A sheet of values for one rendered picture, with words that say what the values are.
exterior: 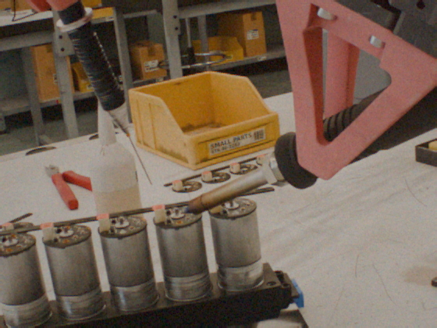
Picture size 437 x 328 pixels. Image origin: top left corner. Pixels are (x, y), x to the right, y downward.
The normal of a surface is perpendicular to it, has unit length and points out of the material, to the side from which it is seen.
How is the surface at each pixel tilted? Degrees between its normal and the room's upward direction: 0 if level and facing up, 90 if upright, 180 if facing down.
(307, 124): 99
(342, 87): 88
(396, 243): 0
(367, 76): 90
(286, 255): 0
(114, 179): 97
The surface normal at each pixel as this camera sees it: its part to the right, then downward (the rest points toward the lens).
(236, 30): -0.82, 0.25
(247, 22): 0.58, 0.15
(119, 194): 0.32, 0.22
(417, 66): -0.61, 0.56
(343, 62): -0.52, 0.24
